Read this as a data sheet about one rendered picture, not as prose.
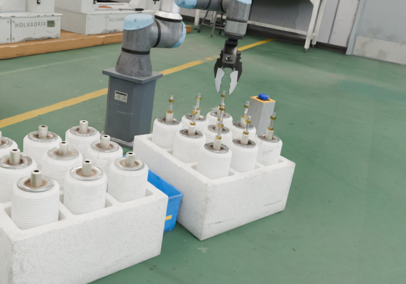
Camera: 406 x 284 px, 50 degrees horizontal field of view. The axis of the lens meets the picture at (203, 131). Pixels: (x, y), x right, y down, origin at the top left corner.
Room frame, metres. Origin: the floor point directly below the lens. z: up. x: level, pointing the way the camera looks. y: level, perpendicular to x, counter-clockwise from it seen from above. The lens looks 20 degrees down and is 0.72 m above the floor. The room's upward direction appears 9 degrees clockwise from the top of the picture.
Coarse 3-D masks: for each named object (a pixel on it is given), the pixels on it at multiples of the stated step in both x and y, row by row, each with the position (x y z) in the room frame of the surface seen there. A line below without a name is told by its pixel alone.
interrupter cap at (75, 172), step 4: (72, 168) 0.90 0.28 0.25; (76, 168) 0.91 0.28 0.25; (80, 168) 0.91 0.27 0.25; (92, 168) 0.92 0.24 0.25; (96, 168) 0.92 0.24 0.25; (72, 172) 0.88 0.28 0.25; (76, 172) 0.89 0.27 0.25; (80, 172) 0.89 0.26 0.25; (92, 172) 0.90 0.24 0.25; (96, 172) 0.90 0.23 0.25; (100, 172) 0.91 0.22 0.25; (72, 176) 0.86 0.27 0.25; (76, 176) 0.87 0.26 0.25; (80, 176) 0.87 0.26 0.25; (84, 176) 0.87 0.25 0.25; (88, 176) 0.88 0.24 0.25; (92, 176) 0.88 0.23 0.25; (96, 176) 0.88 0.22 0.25; (100, 176) 0.88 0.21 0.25; (80, 180) 0.86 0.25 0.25; (84, 180) 0.86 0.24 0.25; (88, 180) 0.86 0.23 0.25; (92, 180) 0.87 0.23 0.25
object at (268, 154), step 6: (258, 138) 1.33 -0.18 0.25; (258, 144) 1.31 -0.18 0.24; (264, 144) 1.30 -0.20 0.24; (270, 144) 1.30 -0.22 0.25; (276, 144) 1.31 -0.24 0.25; (258, 150) 1.31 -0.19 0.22; (264, 150) 1.30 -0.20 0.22; (270, 150) 1.30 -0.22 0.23; (276, 150) 1.31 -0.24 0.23; (258, 156) 1.31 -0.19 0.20; (264, 156) 1.30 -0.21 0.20; (270, 156) 1.30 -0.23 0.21; (276, 156) 1.31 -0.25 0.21; (258, 162) 1.31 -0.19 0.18; (264, 162) 1.30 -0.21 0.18; (270, 162) 1.30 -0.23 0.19; (276, 162) 1.32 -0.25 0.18
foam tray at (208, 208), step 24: (144, 144) 1.31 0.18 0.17; (168, 168) 1.21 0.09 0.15; (192, 168) 1.19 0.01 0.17; (264, 168) 1.26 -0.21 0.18; (288, 168) 1.32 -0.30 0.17; (192, 192) 1.12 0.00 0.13; (216, 192) 1.09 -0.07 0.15; (240, 192) 1.17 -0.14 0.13; (264, 192) 1.25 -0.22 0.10; (288, 192) 1.34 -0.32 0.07; (192, 216) 1.11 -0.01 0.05; (216, 216) 1.11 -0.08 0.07; (240, 216) 1.18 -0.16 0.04; (264, 216) 1.27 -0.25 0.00
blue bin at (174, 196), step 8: (152, 176) 1.22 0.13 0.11; (152, 184) 1.22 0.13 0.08; (160, 184) 1.19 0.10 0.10; (168, 184) 1.16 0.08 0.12; (168, 192) 1.16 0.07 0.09; (176, 192) 1.13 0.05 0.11; (168, 200) 1.08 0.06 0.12; (176, 200) 1.10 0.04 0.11; (168, 208) 1.08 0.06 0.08; (176, 208) 1.11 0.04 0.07; (168, 216) 1.09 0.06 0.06; (176, 216) 1.11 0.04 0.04; (168, 224) 1.09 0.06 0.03
